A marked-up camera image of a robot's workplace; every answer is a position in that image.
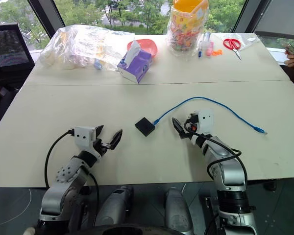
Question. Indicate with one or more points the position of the purple tissue box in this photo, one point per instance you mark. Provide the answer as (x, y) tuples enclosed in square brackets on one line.
[(137, 64)]

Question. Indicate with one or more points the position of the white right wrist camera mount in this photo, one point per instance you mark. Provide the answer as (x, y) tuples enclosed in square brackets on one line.
[(205, 121)]

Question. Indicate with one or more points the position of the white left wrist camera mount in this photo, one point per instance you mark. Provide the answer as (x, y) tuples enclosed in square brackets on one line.
[(83, 138)]

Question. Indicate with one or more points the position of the bag of colourful snacks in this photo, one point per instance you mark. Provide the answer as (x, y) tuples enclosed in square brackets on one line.
[(186, 29)]

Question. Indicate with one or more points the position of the small clear plastic bag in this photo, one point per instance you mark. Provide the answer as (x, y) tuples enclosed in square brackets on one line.
[(250, 39)]

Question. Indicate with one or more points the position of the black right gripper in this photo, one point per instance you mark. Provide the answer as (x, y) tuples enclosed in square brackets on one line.
[(192, 122)]

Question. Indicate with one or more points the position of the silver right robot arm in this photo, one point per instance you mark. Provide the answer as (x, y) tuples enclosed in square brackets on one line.
[(227, 171)]

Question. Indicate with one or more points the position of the blue pen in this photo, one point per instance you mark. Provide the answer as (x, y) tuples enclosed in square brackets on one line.
[(200, 50)]

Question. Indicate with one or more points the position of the black mesh office chair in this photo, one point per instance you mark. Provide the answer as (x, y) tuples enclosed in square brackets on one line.
[(7, 54)]

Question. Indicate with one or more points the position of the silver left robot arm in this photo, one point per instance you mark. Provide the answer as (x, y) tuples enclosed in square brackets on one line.
[(66, 186)]

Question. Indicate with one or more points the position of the silver rounded robot leg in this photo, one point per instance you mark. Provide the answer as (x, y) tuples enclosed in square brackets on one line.
[(115, 205), (177, 210)]

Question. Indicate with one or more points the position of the pink plastic bowl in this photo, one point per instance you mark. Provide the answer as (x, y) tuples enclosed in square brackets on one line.
[(149, 46)]

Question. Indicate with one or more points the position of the clear plastic bag with items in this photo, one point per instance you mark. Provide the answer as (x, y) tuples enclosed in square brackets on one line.
[(83, 46)]

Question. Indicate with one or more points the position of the smartphone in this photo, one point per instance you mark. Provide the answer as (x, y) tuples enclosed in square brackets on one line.
[(292, 50)]

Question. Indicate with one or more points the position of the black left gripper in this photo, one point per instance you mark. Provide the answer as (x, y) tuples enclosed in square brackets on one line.
[(101, 146)]

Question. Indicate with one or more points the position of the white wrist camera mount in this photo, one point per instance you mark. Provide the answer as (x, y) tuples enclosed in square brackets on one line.
[(205, 121), (83, 138)]

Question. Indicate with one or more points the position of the dark rounded robot torso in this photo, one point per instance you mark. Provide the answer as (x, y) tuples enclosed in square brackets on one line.
[(132, 230)]

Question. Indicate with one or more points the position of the small black box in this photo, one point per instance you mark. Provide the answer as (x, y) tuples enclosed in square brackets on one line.
[(144, 126)]

